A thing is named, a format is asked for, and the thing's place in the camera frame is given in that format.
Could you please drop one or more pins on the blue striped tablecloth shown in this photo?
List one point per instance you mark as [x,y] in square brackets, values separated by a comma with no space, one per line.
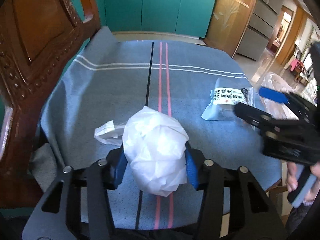
[112,80]

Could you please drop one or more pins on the small white paper wrapper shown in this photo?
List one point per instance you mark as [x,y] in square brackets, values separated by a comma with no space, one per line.
[109,133]

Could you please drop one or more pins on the white plastic trash basket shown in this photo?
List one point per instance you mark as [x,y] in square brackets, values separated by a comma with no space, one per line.
[277,110]

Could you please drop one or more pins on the carved brown wooden chair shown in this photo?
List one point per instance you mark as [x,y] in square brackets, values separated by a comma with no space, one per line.
[38,38]

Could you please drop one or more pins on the teal kitchen cabinets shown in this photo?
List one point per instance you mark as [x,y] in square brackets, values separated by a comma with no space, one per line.
[184,17]

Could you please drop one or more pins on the right hand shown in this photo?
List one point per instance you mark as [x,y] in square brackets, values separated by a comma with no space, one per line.
[292,183]

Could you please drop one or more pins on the wooden door frame panel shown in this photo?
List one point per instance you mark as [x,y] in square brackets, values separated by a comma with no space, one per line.
[228,24]

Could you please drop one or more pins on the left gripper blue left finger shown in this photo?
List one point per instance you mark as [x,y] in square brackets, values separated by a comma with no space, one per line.
[120,168]

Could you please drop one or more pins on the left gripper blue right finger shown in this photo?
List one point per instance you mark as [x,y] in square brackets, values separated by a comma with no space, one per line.
[192,167]

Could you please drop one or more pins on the grey refrigerator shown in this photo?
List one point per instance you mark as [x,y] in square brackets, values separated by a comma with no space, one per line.
[260,28]

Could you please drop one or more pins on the clear snack packet with label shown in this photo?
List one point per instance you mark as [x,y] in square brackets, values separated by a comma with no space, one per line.
[225,95]

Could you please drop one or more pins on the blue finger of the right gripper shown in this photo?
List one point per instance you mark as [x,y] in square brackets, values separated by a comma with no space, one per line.
[245,92]
[273,95]

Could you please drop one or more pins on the white plastic bag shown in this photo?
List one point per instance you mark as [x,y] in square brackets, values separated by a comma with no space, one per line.
[154,146]

